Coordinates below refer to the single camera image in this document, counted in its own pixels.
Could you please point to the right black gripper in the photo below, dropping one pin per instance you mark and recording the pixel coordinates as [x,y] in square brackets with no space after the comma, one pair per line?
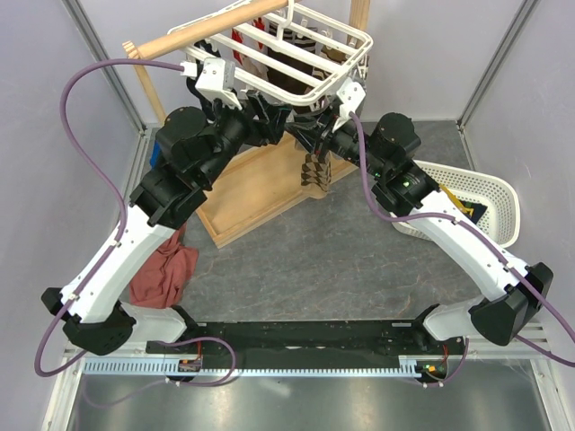
[310,136]

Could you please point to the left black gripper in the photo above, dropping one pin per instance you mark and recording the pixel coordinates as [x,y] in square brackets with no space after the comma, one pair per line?
[272,117]

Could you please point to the beige brown argyle sock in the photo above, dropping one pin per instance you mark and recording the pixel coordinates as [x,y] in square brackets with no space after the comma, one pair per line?
[316,175]

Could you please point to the white plastic clip hanger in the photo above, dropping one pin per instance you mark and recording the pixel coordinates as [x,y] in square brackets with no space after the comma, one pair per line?
[245,45]

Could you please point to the white plastic laundry basket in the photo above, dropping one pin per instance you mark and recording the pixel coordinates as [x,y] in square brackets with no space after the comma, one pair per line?
[501,222]

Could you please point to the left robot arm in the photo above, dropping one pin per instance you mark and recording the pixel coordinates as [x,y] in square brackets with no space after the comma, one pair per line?
[194,152]

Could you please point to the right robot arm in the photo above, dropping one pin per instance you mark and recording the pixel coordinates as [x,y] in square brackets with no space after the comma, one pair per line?
[512,291]

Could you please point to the wooden hanger stand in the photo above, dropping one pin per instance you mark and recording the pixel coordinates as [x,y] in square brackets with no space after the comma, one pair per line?
[258,184]

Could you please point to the brown striped hanging sock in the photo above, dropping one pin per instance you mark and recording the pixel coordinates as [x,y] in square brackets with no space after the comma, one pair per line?
[290,83]

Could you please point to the blue cloth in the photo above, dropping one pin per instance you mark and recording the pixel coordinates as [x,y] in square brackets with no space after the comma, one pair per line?
[156,157]

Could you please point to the red-brown cloth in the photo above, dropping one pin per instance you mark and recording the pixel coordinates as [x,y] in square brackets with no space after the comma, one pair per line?
[161,281]

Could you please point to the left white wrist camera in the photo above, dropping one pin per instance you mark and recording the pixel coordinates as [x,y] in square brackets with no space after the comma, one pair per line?
[214,80]

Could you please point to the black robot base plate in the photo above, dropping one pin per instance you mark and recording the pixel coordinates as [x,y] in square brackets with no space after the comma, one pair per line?
[307,345]

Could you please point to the grey slotted cable duct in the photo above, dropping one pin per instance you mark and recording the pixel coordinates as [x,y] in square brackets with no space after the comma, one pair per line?
[176,368]

